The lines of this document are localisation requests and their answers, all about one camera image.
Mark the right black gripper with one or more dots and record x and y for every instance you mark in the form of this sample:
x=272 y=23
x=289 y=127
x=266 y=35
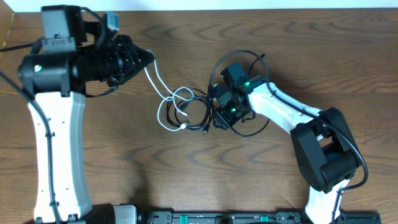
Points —
x=221 y=114

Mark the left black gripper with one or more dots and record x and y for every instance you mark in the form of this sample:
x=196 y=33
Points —
x=123 y=59

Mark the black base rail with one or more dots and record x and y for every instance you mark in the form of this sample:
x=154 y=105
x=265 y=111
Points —
x=164 y=217

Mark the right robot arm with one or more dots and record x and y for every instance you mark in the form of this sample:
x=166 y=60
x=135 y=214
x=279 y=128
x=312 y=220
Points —
x=326 y=153

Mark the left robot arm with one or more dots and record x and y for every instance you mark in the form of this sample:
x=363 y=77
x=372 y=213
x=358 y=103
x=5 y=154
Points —
x=54 y=75

